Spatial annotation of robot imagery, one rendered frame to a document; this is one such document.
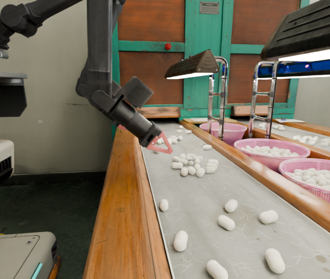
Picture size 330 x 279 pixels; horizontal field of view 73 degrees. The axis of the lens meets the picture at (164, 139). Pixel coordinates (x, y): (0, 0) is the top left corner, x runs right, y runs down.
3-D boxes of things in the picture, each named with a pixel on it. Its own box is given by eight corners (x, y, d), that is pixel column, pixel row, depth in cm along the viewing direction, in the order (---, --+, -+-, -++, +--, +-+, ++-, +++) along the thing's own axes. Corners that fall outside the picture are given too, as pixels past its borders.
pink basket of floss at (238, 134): (235, 151, 113) (236, 133, 110) (190, 143, 128) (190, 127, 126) (251, 141, 133) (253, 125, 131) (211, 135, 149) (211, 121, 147)
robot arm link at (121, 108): (107, 111, 62) (105, 114, 57) (122, 92, 62) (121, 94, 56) (126, 127, 64) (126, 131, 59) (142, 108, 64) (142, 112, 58)
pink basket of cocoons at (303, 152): (278, 190, 71) (282, 162, 69) (218, 165, 93) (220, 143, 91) (320, 174, 84) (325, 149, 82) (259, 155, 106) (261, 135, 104)
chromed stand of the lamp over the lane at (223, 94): (184, 160, 100) (187, 54, 89) (175, 148, 119) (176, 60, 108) (224, 157, 103) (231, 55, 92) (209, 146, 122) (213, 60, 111)
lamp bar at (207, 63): (196, 72, 71) (197, 48, 69) (164, 78, 130) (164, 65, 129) (220, 72, 72) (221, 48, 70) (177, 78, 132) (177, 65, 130)
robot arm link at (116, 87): (84, 92, 91) (75, 89, 82) (101, 70, 90) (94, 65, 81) (106, 111, 91) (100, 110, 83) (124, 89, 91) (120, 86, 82)
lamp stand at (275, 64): (266, 155, 106) (277, 56, 95) (244, 144, 125) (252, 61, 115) (300, 153, 109) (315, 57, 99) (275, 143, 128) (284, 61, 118)
